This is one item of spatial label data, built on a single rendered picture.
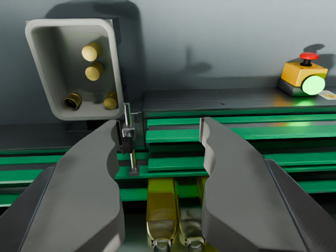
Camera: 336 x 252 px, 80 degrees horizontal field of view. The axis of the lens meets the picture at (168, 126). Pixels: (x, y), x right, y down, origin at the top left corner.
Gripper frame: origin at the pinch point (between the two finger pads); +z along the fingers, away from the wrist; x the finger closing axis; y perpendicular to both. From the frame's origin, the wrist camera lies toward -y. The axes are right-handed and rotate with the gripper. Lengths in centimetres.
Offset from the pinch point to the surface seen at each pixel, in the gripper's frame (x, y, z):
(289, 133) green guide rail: 25.7, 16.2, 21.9
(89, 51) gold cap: -15.1, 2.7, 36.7
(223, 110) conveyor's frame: 14.5, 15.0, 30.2
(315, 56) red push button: 37, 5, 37
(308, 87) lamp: 35.1, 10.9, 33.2
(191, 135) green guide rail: 6.0, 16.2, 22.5
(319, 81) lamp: 37, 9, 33
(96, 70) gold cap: -14.3, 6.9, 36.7
